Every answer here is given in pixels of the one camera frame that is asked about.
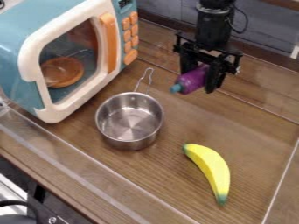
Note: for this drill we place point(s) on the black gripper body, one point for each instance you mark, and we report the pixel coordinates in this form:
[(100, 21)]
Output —
[(208, 42)]

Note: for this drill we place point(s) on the yellow toy banana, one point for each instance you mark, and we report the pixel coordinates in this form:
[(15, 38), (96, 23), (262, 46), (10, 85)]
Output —
[(214, 167)]

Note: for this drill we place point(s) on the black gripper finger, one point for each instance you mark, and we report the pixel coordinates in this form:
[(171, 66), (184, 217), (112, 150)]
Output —
[(188, 62), (215, 77)]

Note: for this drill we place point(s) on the purple toy eggplant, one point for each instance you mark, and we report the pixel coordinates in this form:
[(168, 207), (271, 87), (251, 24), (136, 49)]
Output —
[(190, 81)]

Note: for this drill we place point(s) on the clear acrylic barrier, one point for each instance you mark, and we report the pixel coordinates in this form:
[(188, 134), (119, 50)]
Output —
[(107, 198)]

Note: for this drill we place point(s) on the orange plate inside microwave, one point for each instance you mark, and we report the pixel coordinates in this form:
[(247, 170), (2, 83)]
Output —
[(62, 72)]

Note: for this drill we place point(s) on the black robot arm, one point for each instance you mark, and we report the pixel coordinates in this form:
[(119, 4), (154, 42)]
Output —
[(207, 55)]

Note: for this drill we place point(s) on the silver pot with handle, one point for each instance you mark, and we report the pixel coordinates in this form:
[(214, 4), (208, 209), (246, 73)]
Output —
[(130, 117)]

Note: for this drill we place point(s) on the blue toy microwave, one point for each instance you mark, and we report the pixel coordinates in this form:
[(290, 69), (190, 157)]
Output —
[(91, 30)]

